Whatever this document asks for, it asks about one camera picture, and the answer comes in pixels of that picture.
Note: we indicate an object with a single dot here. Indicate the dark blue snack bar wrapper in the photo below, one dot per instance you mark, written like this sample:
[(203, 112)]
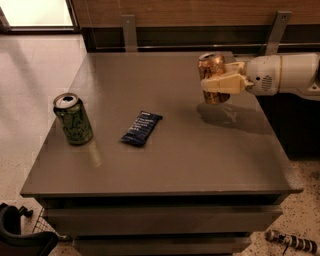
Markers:
[(139, 132)]

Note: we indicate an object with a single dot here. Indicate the lower grey drawer front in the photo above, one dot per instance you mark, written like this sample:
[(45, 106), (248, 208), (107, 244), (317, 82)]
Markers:
[(162, 246)]

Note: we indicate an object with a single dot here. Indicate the wire mesh basket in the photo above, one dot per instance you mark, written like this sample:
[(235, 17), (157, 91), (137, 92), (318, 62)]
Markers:
[(42, 225)]

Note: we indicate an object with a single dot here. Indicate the metal wall bracket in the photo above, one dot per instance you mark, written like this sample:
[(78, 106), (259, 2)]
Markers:
[(129, 33), (277, 31)]

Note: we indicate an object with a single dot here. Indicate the left metal wall bracket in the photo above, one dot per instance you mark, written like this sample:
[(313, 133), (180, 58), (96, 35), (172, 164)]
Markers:
[(129, 33)]

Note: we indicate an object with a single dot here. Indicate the bright window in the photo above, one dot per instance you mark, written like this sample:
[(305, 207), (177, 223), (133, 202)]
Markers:
[(31, 15)]

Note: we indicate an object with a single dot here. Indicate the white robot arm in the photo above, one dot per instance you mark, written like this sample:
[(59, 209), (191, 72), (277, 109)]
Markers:
[(299, 75)]

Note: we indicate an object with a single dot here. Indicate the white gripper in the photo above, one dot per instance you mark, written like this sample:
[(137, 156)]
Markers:
[(262, 75)]

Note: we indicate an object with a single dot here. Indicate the orange soda can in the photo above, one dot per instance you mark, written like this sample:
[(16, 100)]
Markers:
[(209, 65)]

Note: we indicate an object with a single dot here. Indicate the black chair base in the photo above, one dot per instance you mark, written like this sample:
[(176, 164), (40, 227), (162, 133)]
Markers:
[(14, 243)]

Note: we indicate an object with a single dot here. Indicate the green soda can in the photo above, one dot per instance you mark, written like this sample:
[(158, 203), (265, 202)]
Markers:
[(71, 113)]

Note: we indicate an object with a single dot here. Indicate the right metal wall bracket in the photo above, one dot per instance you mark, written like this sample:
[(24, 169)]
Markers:
[(277, 31)]

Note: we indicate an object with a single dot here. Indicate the grey drawer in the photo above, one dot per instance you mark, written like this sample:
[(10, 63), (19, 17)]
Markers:
[(161, 220), (162, 246)]

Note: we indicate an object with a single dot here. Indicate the upper grey drawer front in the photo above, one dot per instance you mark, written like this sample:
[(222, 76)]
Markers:
[(161, 220)]

